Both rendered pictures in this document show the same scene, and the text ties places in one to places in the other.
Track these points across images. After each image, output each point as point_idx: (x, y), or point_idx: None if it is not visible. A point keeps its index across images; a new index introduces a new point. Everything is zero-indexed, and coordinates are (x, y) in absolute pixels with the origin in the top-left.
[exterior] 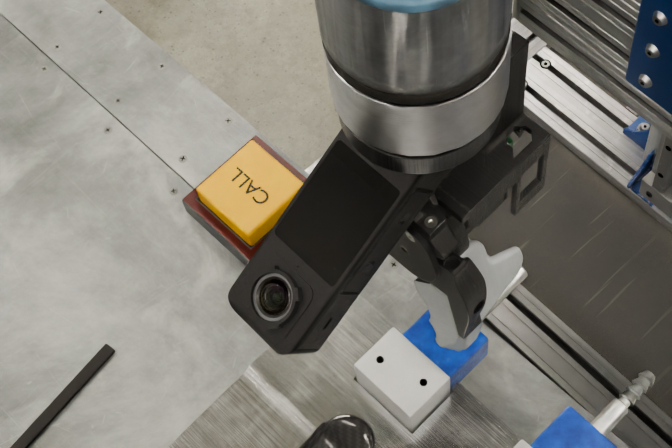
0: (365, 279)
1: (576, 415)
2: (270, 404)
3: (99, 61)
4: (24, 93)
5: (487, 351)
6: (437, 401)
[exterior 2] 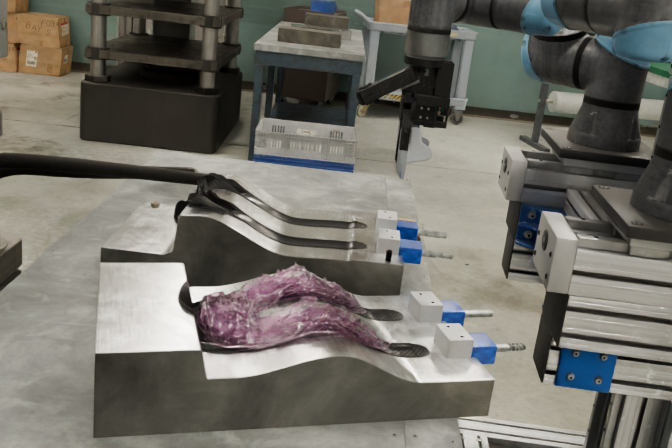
0: (385, 91)
1: (420, 242)
2: (349, 216)
3: (398, 210)
4: (372, 204)
5: (416, 239)
6: (389, 229)
